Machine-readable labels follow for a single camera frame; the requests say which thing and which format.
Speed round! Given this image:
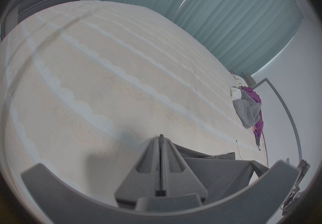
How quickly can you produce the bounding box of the grey garment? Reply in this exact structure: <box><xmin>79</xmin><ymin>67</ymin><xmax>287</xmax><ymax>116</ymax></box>
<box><xmin>233</xmin><ymin>90</ymin><xmax>262</xmax><ymax>128</ymax></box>

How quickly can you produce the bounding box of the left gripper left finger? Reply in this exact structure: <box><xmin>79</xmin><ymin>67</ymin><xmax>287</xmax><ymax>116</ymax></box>
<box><xmin>114</xmin><ymin>135</ymin><xmax>160</xmax><ymax>203</ymax></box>

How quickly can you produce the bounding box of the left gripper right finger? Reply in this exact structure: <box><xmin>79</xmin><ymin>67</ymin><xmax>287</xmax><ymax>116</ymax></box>
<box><xmin>161</xmin><ymin>135</ymin><xmax>208</xmax><ymax>199</ymax></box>

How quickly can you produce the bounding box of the grey bedside table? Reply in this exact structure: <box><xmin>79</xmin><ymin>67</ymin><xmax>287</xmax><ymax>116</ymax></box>
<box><xmin>241</xmin><ymin>72</ymin><xmax>255</xmax><ymax>85</ymax></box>

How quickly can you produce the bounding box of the purple satin garment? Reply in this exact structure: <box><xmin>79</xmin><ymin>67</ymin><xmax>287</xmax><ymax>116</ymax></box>
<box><xmin>239</xmin><ymin>86</ymin><xmax>264</xmax><ymax>140</ymax></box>

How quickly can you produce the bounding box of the bed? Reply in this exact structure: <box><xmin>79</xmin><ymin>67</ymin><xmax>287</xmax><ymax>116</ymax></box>
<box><xmin>0</xmin><ymin>0</ymin><xmax>302</xmax><ymax>207</ymax></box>

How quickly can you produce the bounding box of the black T-shirt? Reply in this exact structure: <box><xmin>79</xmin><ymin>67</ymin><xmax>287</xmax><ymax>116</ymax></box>
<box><xmin>174</xmin><ymin>143</ymin><xmax>270</xmax><ymax>202</ymax></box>

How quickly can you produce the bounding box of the white printed pillow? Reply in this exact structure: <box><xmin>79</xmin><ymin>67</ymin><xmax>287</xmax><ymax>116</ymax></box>
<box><xmin>231</xmin><ymin>74</ymin><xmax>248</xmax><ymax>88</ymax></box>

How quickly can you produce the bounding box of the white garment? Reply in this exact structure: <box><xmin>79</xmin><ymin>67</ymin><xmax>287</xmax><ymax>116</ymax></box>
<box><xmin>230</xmin><ymin>87</ymin><xmax>243</xmax><ymax>100</ymax></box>

